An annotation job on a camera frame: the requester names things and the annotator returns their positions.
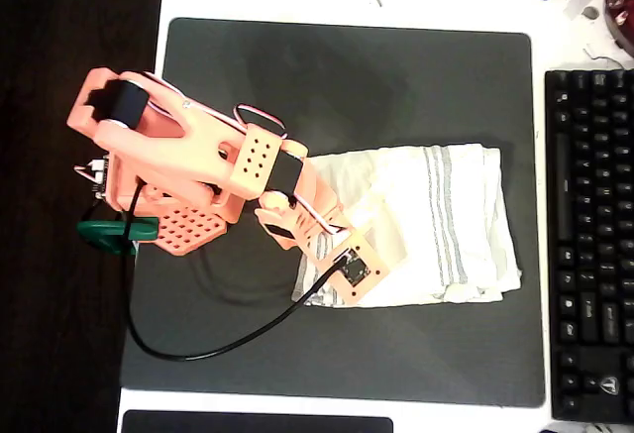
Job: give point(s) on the small grey pebble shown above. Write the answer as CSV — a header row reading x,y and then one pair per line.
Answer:
x,y
590,12

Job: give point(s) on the large black desk mat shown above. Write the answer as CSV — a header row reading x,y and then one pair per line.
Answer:
x,y
347,106

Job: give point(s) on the green table clamp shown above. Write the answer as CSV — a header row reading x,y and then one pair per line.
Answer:
x,y
104,230

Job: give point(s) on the flat black pad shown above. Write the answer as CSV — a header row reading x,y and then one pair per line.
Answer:
x,y
247,423

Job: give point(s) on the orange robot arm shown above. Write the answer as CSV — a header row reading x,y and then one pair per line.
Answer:
x,y
163,150

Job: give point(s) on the black computer keyboard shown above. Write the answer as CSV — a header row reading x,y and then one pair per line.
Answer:
x,y
589,254

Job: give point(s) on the white striped cloth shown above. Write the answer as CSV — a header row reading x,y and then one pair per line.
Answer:
x,y
421,235

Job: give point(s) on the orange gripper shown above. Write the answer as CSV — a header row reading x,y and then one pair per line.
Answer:
x,y
275,231

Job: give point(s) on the dark red round container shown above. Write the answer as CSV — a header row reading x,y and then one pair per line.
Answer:
x,y
621,17

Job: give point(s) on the orange-framed camera module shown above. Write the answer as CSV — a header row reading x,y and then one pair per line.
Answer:
x,y
361,294

